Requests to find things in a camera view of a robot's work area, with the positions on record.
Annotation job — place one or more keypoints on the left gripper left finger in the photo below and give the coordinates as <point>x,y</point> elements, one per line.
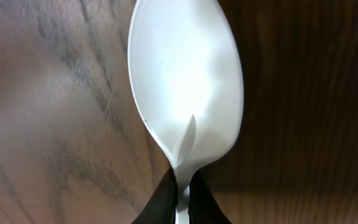
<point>161,207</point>

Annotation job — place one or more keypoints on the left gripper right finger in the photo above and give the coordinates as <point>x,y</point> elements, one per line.
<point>202,207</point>

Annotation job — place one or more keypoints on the white plastic spoon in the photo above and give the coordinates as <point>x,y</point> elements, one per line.
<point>187,83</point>

